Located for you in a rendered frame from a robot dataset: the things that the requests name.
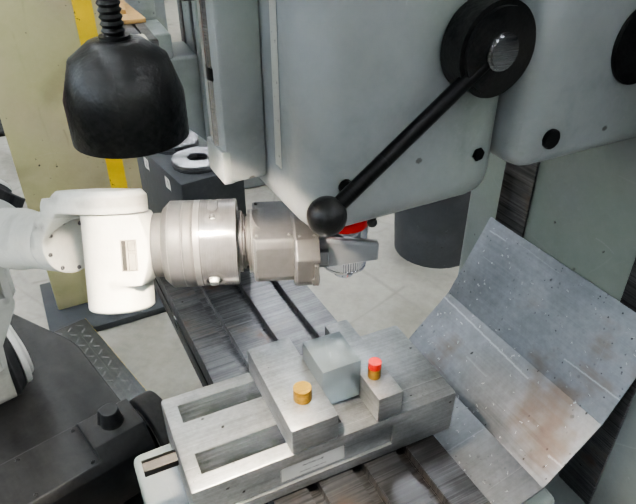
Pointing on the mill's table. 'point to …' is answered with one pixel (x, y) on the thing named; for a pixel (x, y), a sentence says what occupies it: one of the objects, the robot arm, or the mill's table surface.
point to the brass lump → (302, 392)
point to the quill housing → (364, 104)
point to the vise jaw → (258, 365)
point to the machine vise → (374, 347)
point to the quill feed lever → (470, 76)
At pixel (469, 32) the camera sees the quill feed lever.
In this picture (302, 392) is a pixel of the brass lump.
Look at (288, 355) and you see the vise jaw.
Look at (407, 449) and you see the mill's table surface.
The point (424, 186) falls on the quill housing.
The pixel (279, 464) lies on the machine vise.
